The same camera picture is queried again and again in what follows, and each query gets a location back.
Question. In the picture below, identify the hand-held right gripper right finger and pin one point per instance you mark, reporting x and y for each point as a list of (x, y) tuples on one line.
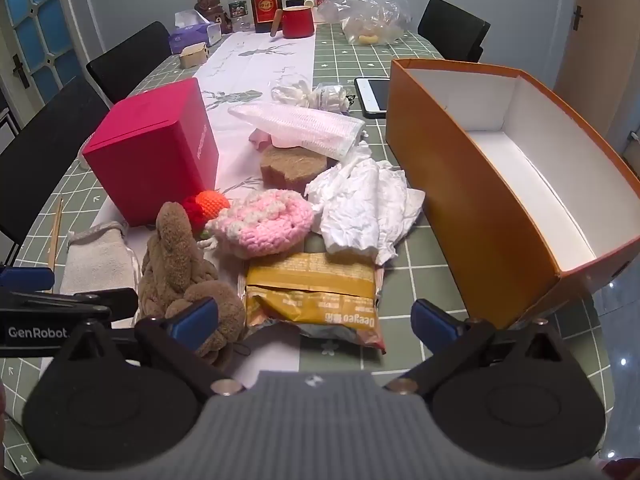
[(431, 321)]

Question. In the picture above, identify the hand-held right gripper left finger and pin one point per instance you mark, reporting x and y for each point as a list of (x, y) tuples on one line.
[(196, 321)]

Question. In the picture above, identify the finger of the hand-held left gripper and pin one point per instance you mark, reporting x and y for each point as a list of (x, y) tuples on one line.
[(25, 278), (95, 302)]

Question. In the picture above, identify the brown plush toy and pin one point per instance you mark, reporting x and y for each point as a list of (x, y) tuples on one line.
[(170, 260)]

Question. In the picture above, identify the pink crocheted pouch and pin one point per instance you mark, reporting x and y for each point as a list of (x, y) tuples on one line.
[(260, 225)]

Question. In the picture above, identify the orange crocheted ball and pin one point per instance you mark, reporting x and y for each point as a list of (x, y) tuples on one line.
[(212, 204)]

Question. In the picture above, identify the yellow snack packet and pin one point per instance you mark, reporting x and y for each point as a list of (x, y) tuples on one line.
[(310, 285)]

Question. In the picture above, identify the orange cardboard box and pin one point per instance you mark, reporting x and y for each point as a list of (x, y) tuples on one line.
[(450, 185)]

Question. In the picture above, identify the white tissue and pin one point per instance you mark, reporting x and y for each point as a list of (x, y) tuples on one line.
[(360, 200)]

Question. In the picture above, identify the wooden chopstick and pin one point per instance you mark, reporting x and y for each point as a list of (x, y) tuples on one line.
[(55, 230)]

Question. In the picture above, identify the black chair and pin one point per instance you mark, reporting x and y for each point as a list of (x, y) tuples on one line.
[(452, 27), (35, 160), (130, 60)]

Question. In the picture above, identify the red square box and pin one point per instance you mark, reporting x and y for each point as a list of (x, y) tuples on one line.
[(150, 160)]

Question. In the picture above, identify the brown loofah sponge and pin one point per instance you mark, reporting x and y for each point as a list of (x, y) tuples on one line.
[(290, 167)]

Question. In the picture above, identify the white mesh cloth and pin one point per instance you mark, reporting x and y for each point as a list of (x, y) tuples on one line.
[(310, 125)]

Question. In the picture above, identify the white smartphone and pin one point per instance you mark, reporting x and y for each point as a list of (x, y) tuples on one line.
[(372, 96)]

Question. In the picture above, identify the small wrapped packet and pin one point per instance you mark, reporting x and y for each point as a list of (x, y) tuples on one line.
[(330, 97)]

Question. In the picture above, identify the blue glass door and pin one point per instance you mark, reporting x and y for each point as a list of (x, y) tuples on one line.
[(35, 20)]

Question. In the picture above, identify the white printed table runner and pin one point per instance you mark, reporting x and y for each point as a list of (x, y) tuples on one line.
[(260, 65)]

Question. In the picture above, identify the small wooden box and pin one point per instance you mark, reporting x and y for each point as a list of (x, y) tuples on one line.
[(192, 56)]

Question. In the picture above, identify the purple tissue box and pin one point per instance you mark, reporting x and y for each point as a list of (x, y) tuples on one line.
[(190, 37)]

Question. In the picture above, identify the brown figurine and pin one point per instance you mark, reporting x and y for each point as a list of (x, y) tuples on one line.
[(207, 7)]

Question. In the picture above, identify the clear plastic bottle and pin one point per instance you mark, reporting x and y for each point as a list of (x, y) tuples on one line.
[(239, 10)]

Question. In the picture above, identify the clear plastic bag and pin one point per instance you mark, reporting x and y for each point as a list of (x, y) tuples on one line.
[(370, 10)]

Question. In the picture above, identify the wooden door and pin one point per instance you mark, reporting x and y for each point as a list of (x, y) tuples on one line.
[(600, 35)]

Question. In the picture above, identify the dark glass jar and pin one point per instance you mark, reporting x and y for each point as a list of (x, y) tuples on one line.
[(295, 1)]

